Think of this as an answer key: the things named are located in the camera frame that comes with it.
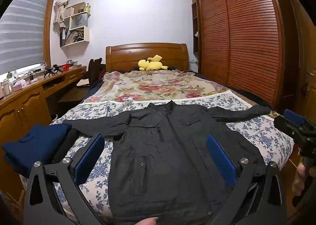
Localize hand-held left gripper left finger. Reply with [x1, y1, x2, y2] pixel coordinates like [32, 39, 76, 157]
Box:
[23, 134, 109, 225]

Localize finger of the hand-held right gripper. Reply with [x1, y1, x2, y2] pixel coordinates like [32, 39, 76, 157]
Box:
[283, 108, 316, 130]
[274, 115, 316, 142]

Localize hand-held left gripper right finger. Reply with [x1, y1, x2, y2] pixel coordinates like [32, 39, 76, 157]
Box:
[206, 134, 288, 225]

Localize black jacket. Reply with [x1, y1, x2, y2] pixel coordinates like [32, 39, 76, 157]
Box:
[63, 100, 272, 225]

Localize person's right forearm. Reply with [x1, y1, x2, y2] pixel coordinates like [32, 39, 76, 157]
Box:
[292, 183, 316, 225]

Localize person's right hand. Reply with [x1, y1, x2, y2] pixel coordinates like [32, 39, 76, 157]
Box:
[291, 163, 309, 196]

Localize person's left hand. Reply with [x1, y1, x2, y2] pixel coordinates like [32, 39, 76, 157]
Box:
[133, 217, 159, 225]

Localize folded navy blue garment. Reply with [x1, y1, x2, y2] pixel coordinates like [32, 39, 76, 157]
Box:
[1, 123, 72, 178]

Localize small white plush toy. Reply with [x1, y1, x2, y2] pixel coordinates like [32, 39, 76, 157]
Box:
[116, 97, 135, 110]

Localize wooden door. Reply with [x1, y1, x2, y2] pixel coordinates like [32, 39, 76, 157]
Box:
[284, 0, 316, 127]

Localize wooden desk with cabinets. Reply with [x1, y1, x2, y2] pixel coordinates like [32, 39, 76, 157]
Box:
[0, 65, 87, 206]

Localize dark brown chair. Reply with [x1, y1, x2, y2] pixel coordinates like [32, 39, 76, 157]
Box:
[76, 57, 103, 89]

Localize wooden louvred wardrobe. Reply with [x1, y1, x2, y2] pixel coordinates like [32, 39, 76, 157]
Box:
[190, 0, 297, 117]

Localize red floral blanket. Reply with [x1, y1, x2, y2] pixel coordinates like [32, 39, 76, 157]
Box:
[83, 70, 230, 104]

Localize pink tissue box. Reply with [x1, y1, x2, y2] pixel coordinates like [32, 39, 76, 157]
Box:
[12, 79, 27, 91]

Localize wooden bed headboard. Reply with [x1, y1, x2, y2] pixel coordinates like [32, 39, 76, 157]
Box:
[106, 43, 189, 72]

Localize yellow plush toy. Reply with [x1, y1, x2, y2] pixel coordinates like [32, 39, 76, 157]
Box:
[137, 55, 169, 72]

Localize books with dark spines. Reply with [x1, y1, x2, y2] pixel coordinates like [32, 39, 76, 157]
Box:
[60, 27, 70, 46]

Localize grey striped window blind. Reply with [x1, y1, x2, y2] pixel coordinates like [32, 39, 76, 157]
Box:
[0, 0, 51, 75]

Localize beige hanging cloth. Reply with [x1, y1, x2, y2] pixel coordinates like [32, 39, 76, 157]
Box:
[53, 0, 76, 24]

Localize wooden window frame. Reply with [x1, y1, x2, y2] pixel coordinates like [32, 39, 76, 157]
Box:
[32, 0, 58, 67]

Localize white wall shelf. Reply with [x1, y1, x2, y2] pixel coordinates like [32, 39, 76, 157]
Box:
[59, 1, 92, 48]

